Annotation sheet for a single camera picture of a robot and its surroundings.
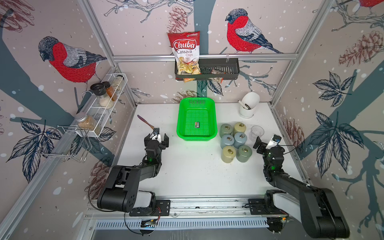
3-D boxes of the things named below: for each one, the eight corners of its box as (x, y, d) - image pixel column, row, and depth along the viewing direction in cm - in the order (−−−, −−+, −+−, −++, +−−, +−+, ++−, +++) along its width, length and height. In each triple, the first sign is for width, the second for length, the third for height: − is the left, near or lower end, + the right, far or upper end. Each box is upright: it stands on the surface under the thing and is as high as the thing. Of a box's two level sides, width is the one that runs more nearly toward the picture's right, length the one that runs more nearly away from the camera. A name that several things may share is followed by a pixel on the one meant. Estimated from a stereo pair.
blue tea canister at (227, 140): (221, 149, 95) (222, 143, 89) (219, 138, 100) (221, 132, 94) (233, 149, 95) (235, 143, 89) (231, 138, 100) (233, 132, 94)
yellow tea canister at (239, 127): (233, 136, 102) (236, 129, 96) (232, 129, 106) (234, 122, 100) (243, 136, 102) (247, 129, 96) (242, 129, 106) (245, 122, 100)
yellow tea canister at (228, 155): (221, 163, 91) (223, 156, 83) (220, 150, 96) (222, 143, 89) (233, 163, 91) (236, 156, 83) (231, 150, 96) (234, 143, 89)
